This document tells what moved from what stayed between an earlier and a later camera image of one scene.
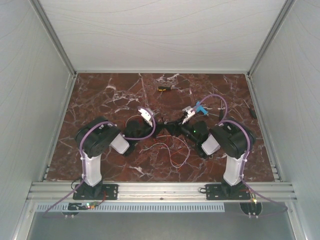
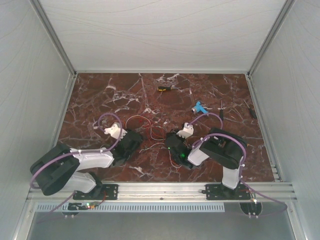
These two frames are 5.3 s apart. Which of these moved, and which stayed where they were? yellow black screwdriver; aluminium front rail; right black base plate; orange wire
Moved: orange wire
Stayed: yellow black screwdriver; right black base plate; aluminium front rail
